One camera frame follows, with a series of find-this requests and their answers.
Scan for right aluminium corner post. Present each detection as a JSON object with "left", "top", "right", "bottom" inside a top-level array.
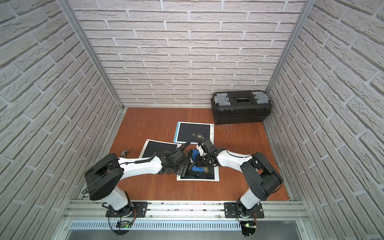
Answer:
[{"left": 265, "top": 0, "right": 316, "bottom": 95}]

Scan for orange handled pliers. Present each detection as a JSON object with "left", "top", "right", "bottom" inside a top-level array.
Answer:
[{"left": 121, "top": 150, "right": 130, "bottom": 159}]

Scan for small white drawing tablet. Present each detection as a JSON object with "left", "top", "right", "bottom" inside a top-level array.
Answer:
[{"left": 177, "top": 150, "right": 220, "bottom": 182}]

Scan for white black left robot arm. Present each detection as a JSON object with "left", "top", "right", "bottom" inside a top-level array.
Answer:
[{"left": 83, "top": 148, "right": 193, "bottom": 211}]

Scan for blue microfiber cloth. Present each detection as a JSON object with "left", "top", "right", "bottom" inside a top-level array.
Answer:
[{"left": 188, "top": 150, "right": 206, "bottom": 173}]

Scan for left aluminium corner post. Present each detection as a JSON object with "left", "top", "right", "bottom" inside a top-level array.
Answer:
[{"left": 58, "top": 0, "right": 124, "bottom": 111}]

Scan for aluminium corner post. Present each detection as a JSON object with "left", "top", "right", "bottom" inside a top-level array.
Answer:
[
  {"left": 58, "top": 0, "right": 124, "bottom": 111},
  {"left": 265, "top": 0, "right": 316, "bottom": 95}
]

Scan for black plastic toolbox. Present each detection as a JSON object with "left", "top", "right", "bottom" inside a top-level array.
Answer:
[{"left": 211, "top": 91, "right": 272, "bottom": 125}]

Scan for blue framed drawing tablet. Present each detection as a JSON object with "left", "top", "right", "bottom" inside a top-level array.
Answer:
[{"left": 174, "top": 122, "right": 214, "bottom": 145}]

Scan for large white drawing tablet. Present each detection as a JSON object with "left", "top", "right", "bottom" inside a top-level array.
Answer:
[{"left": 139, "top": 139, "right": 181, "bottom": 158}]

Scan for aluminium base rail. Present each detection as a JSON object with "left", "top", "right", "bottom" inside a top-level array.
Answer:
[{"left": 62, "top": 200, "right": 309, "bottom": 231}]

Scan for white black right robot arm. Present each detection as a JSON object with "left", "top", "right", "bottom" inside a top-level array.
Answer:
[{"left": 196, "top": 140, "right": 283, "bottom": 217}]

